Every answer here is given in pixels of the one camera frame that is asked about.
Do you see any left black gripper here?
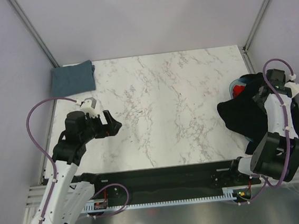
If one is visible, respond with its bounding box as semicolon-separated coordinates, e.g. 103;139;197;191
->
78;109;122;144

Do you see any black t shirt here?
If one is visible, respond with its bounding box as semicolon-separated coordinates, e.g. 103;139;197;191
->
217;69;299;153

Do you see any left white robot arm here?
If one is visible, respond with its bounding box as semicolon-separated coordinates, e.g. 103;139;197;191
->
31;110;122;224

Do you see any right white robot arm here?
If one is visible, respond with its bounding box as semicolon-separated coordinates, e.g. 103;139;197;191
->
217;69;299;185

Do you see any folded blue-grey t shirt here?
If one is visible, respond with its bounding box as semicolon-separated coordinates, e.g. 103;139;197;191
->
51;60;97;97

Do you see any red garment in basket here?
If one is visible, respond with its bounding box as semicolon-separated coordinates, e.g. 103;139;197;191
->
232;85;245;99

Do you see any blue plastic laundry basket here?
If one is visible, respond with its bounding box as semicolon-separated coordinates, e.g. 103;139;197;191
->
229;79;246;99

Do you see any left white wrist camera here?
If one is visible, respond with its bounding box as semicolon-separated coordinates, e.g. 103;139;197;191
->
80;98;99;119

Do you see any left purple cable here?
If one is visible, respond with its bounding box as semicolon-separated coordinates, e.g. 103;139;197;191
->
21;95;90;224

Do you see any left aluminium corner post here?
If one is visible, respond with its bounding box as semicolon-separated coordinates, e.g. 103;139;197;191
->
6;0;60;68

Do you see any aluminium corner post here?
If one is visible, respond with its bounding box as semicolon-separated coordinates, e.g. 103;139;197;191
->
242;0;272;54
6;0;60;68

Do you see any white slotted cable duct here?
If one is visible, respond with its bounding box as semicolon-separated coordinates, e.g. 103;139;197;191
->
81;186;252;215

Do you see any aluminium frame rail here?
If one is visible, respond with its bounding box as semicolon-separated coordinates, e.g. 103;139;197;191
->
26;169;299;207

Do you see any right aluminium corner post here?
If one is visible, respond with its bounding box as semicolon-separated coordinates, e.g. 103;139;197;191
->
242;0;272;54

